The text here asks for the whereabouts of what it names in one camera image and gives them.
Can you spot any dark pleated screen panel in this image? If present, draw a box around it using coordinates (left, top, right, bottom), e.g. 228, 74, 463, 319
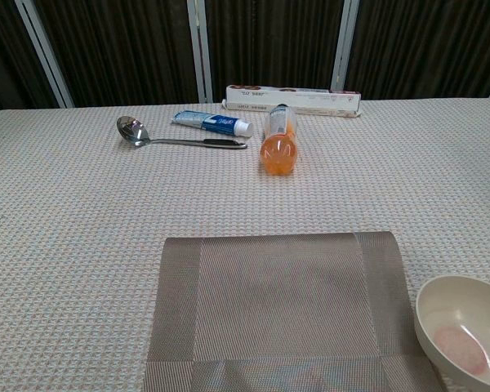
345, 0, 490, 101
0, 0, 62, 115
32, 0, 200, 108
203, 0, 346, 103

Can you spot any orange drink bottle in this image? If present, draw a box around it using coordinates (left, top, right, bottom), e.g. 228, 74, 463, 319
259, 103, 300, 177

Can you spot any brown woven placemat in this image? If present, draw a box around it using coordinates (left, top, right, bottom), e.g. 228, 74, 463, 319
141, 230, 448, 392

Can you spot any light brown bowl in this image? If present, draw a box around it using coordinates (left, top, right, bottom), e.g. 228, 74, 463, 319
414, 274, 490, 387

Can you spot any beige woven tablecloth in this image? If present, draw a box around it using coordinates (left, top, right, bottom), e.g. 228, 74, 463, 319
0, 96, 490, 392

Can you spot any steel ladle black handle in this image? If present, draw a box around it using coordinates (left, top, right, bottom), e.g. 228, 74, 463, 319
116, 115, 249, 150

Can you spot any blue white toothpaste tube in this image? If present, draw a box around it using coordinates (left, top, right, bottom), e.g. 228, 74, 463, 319
171, 109, 254, 137

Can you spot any long white cardboard box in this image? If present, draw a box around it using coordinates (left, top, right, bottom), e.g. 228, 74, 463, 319
221, 84, 363, 118

